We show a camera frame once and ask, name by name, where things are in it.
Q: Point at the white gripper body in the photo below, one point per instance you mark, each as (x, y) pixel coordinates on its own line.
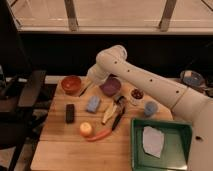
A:
(94, 79)

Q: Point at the green tray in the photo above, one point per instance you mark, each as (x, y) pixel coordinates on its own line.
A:
(174, 156)

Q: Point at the metal fork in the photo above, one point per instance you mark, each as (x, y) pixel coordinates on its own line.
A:
(84, 90)

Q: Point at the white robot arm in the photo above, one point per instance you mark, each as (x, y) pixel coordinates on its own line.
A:
(184, 102)

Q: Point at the purple bowl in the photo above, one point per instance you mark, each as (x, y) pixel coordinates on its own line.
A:
(110, 87)

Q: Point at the red bowl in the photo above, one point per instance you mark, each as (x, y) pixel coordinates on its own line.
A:
(71, 84)

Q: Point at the blue sponge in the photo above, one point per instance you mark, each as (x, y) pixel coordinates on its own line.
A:
(93, 104)

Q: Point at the yellow banana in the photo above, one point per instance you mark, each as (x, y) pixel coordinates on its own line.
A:
(109, 112)

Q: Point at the black rectangular block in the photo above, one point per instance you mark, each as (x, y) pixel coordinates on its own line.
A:
(70, 113)

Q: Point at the white cup dark contents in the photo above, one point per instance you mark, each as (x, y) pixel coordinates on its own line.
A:
(136, 97)

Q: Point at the yellow apple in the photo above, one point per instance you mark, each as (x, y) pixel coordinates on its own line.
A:
(86, 129)

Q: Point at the blue cup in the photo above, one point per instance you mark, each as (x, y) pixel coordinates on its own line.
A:
(150, 108)

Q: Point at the white cloth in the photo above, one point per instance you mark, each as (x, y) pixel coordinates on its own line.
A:
(153, 141)

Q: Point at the black chair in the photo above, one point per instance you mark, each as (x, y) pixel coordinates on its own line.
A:
(17, 103)

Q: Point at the blue plate on side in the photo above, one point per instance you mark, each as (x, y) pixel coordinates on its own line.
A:
(192, 78)

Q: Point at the black handled utensil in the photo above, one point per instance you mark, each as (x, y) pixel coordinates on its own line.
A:
(121, 103)

